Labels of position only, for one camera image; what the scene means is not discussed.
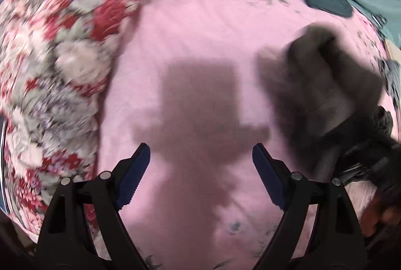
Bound dark grey striped pants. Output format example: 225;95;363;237
258;24;383;181

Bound grey crumpled garment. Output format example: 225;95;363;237
378;59;401;108

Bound cream quilted pillow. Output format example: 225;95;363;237
384;38;401;64

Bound pink floral bed sheet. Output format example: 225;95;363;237
90;0;399;270

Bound red white floral blanket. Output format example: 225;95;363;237
1;0;139;241

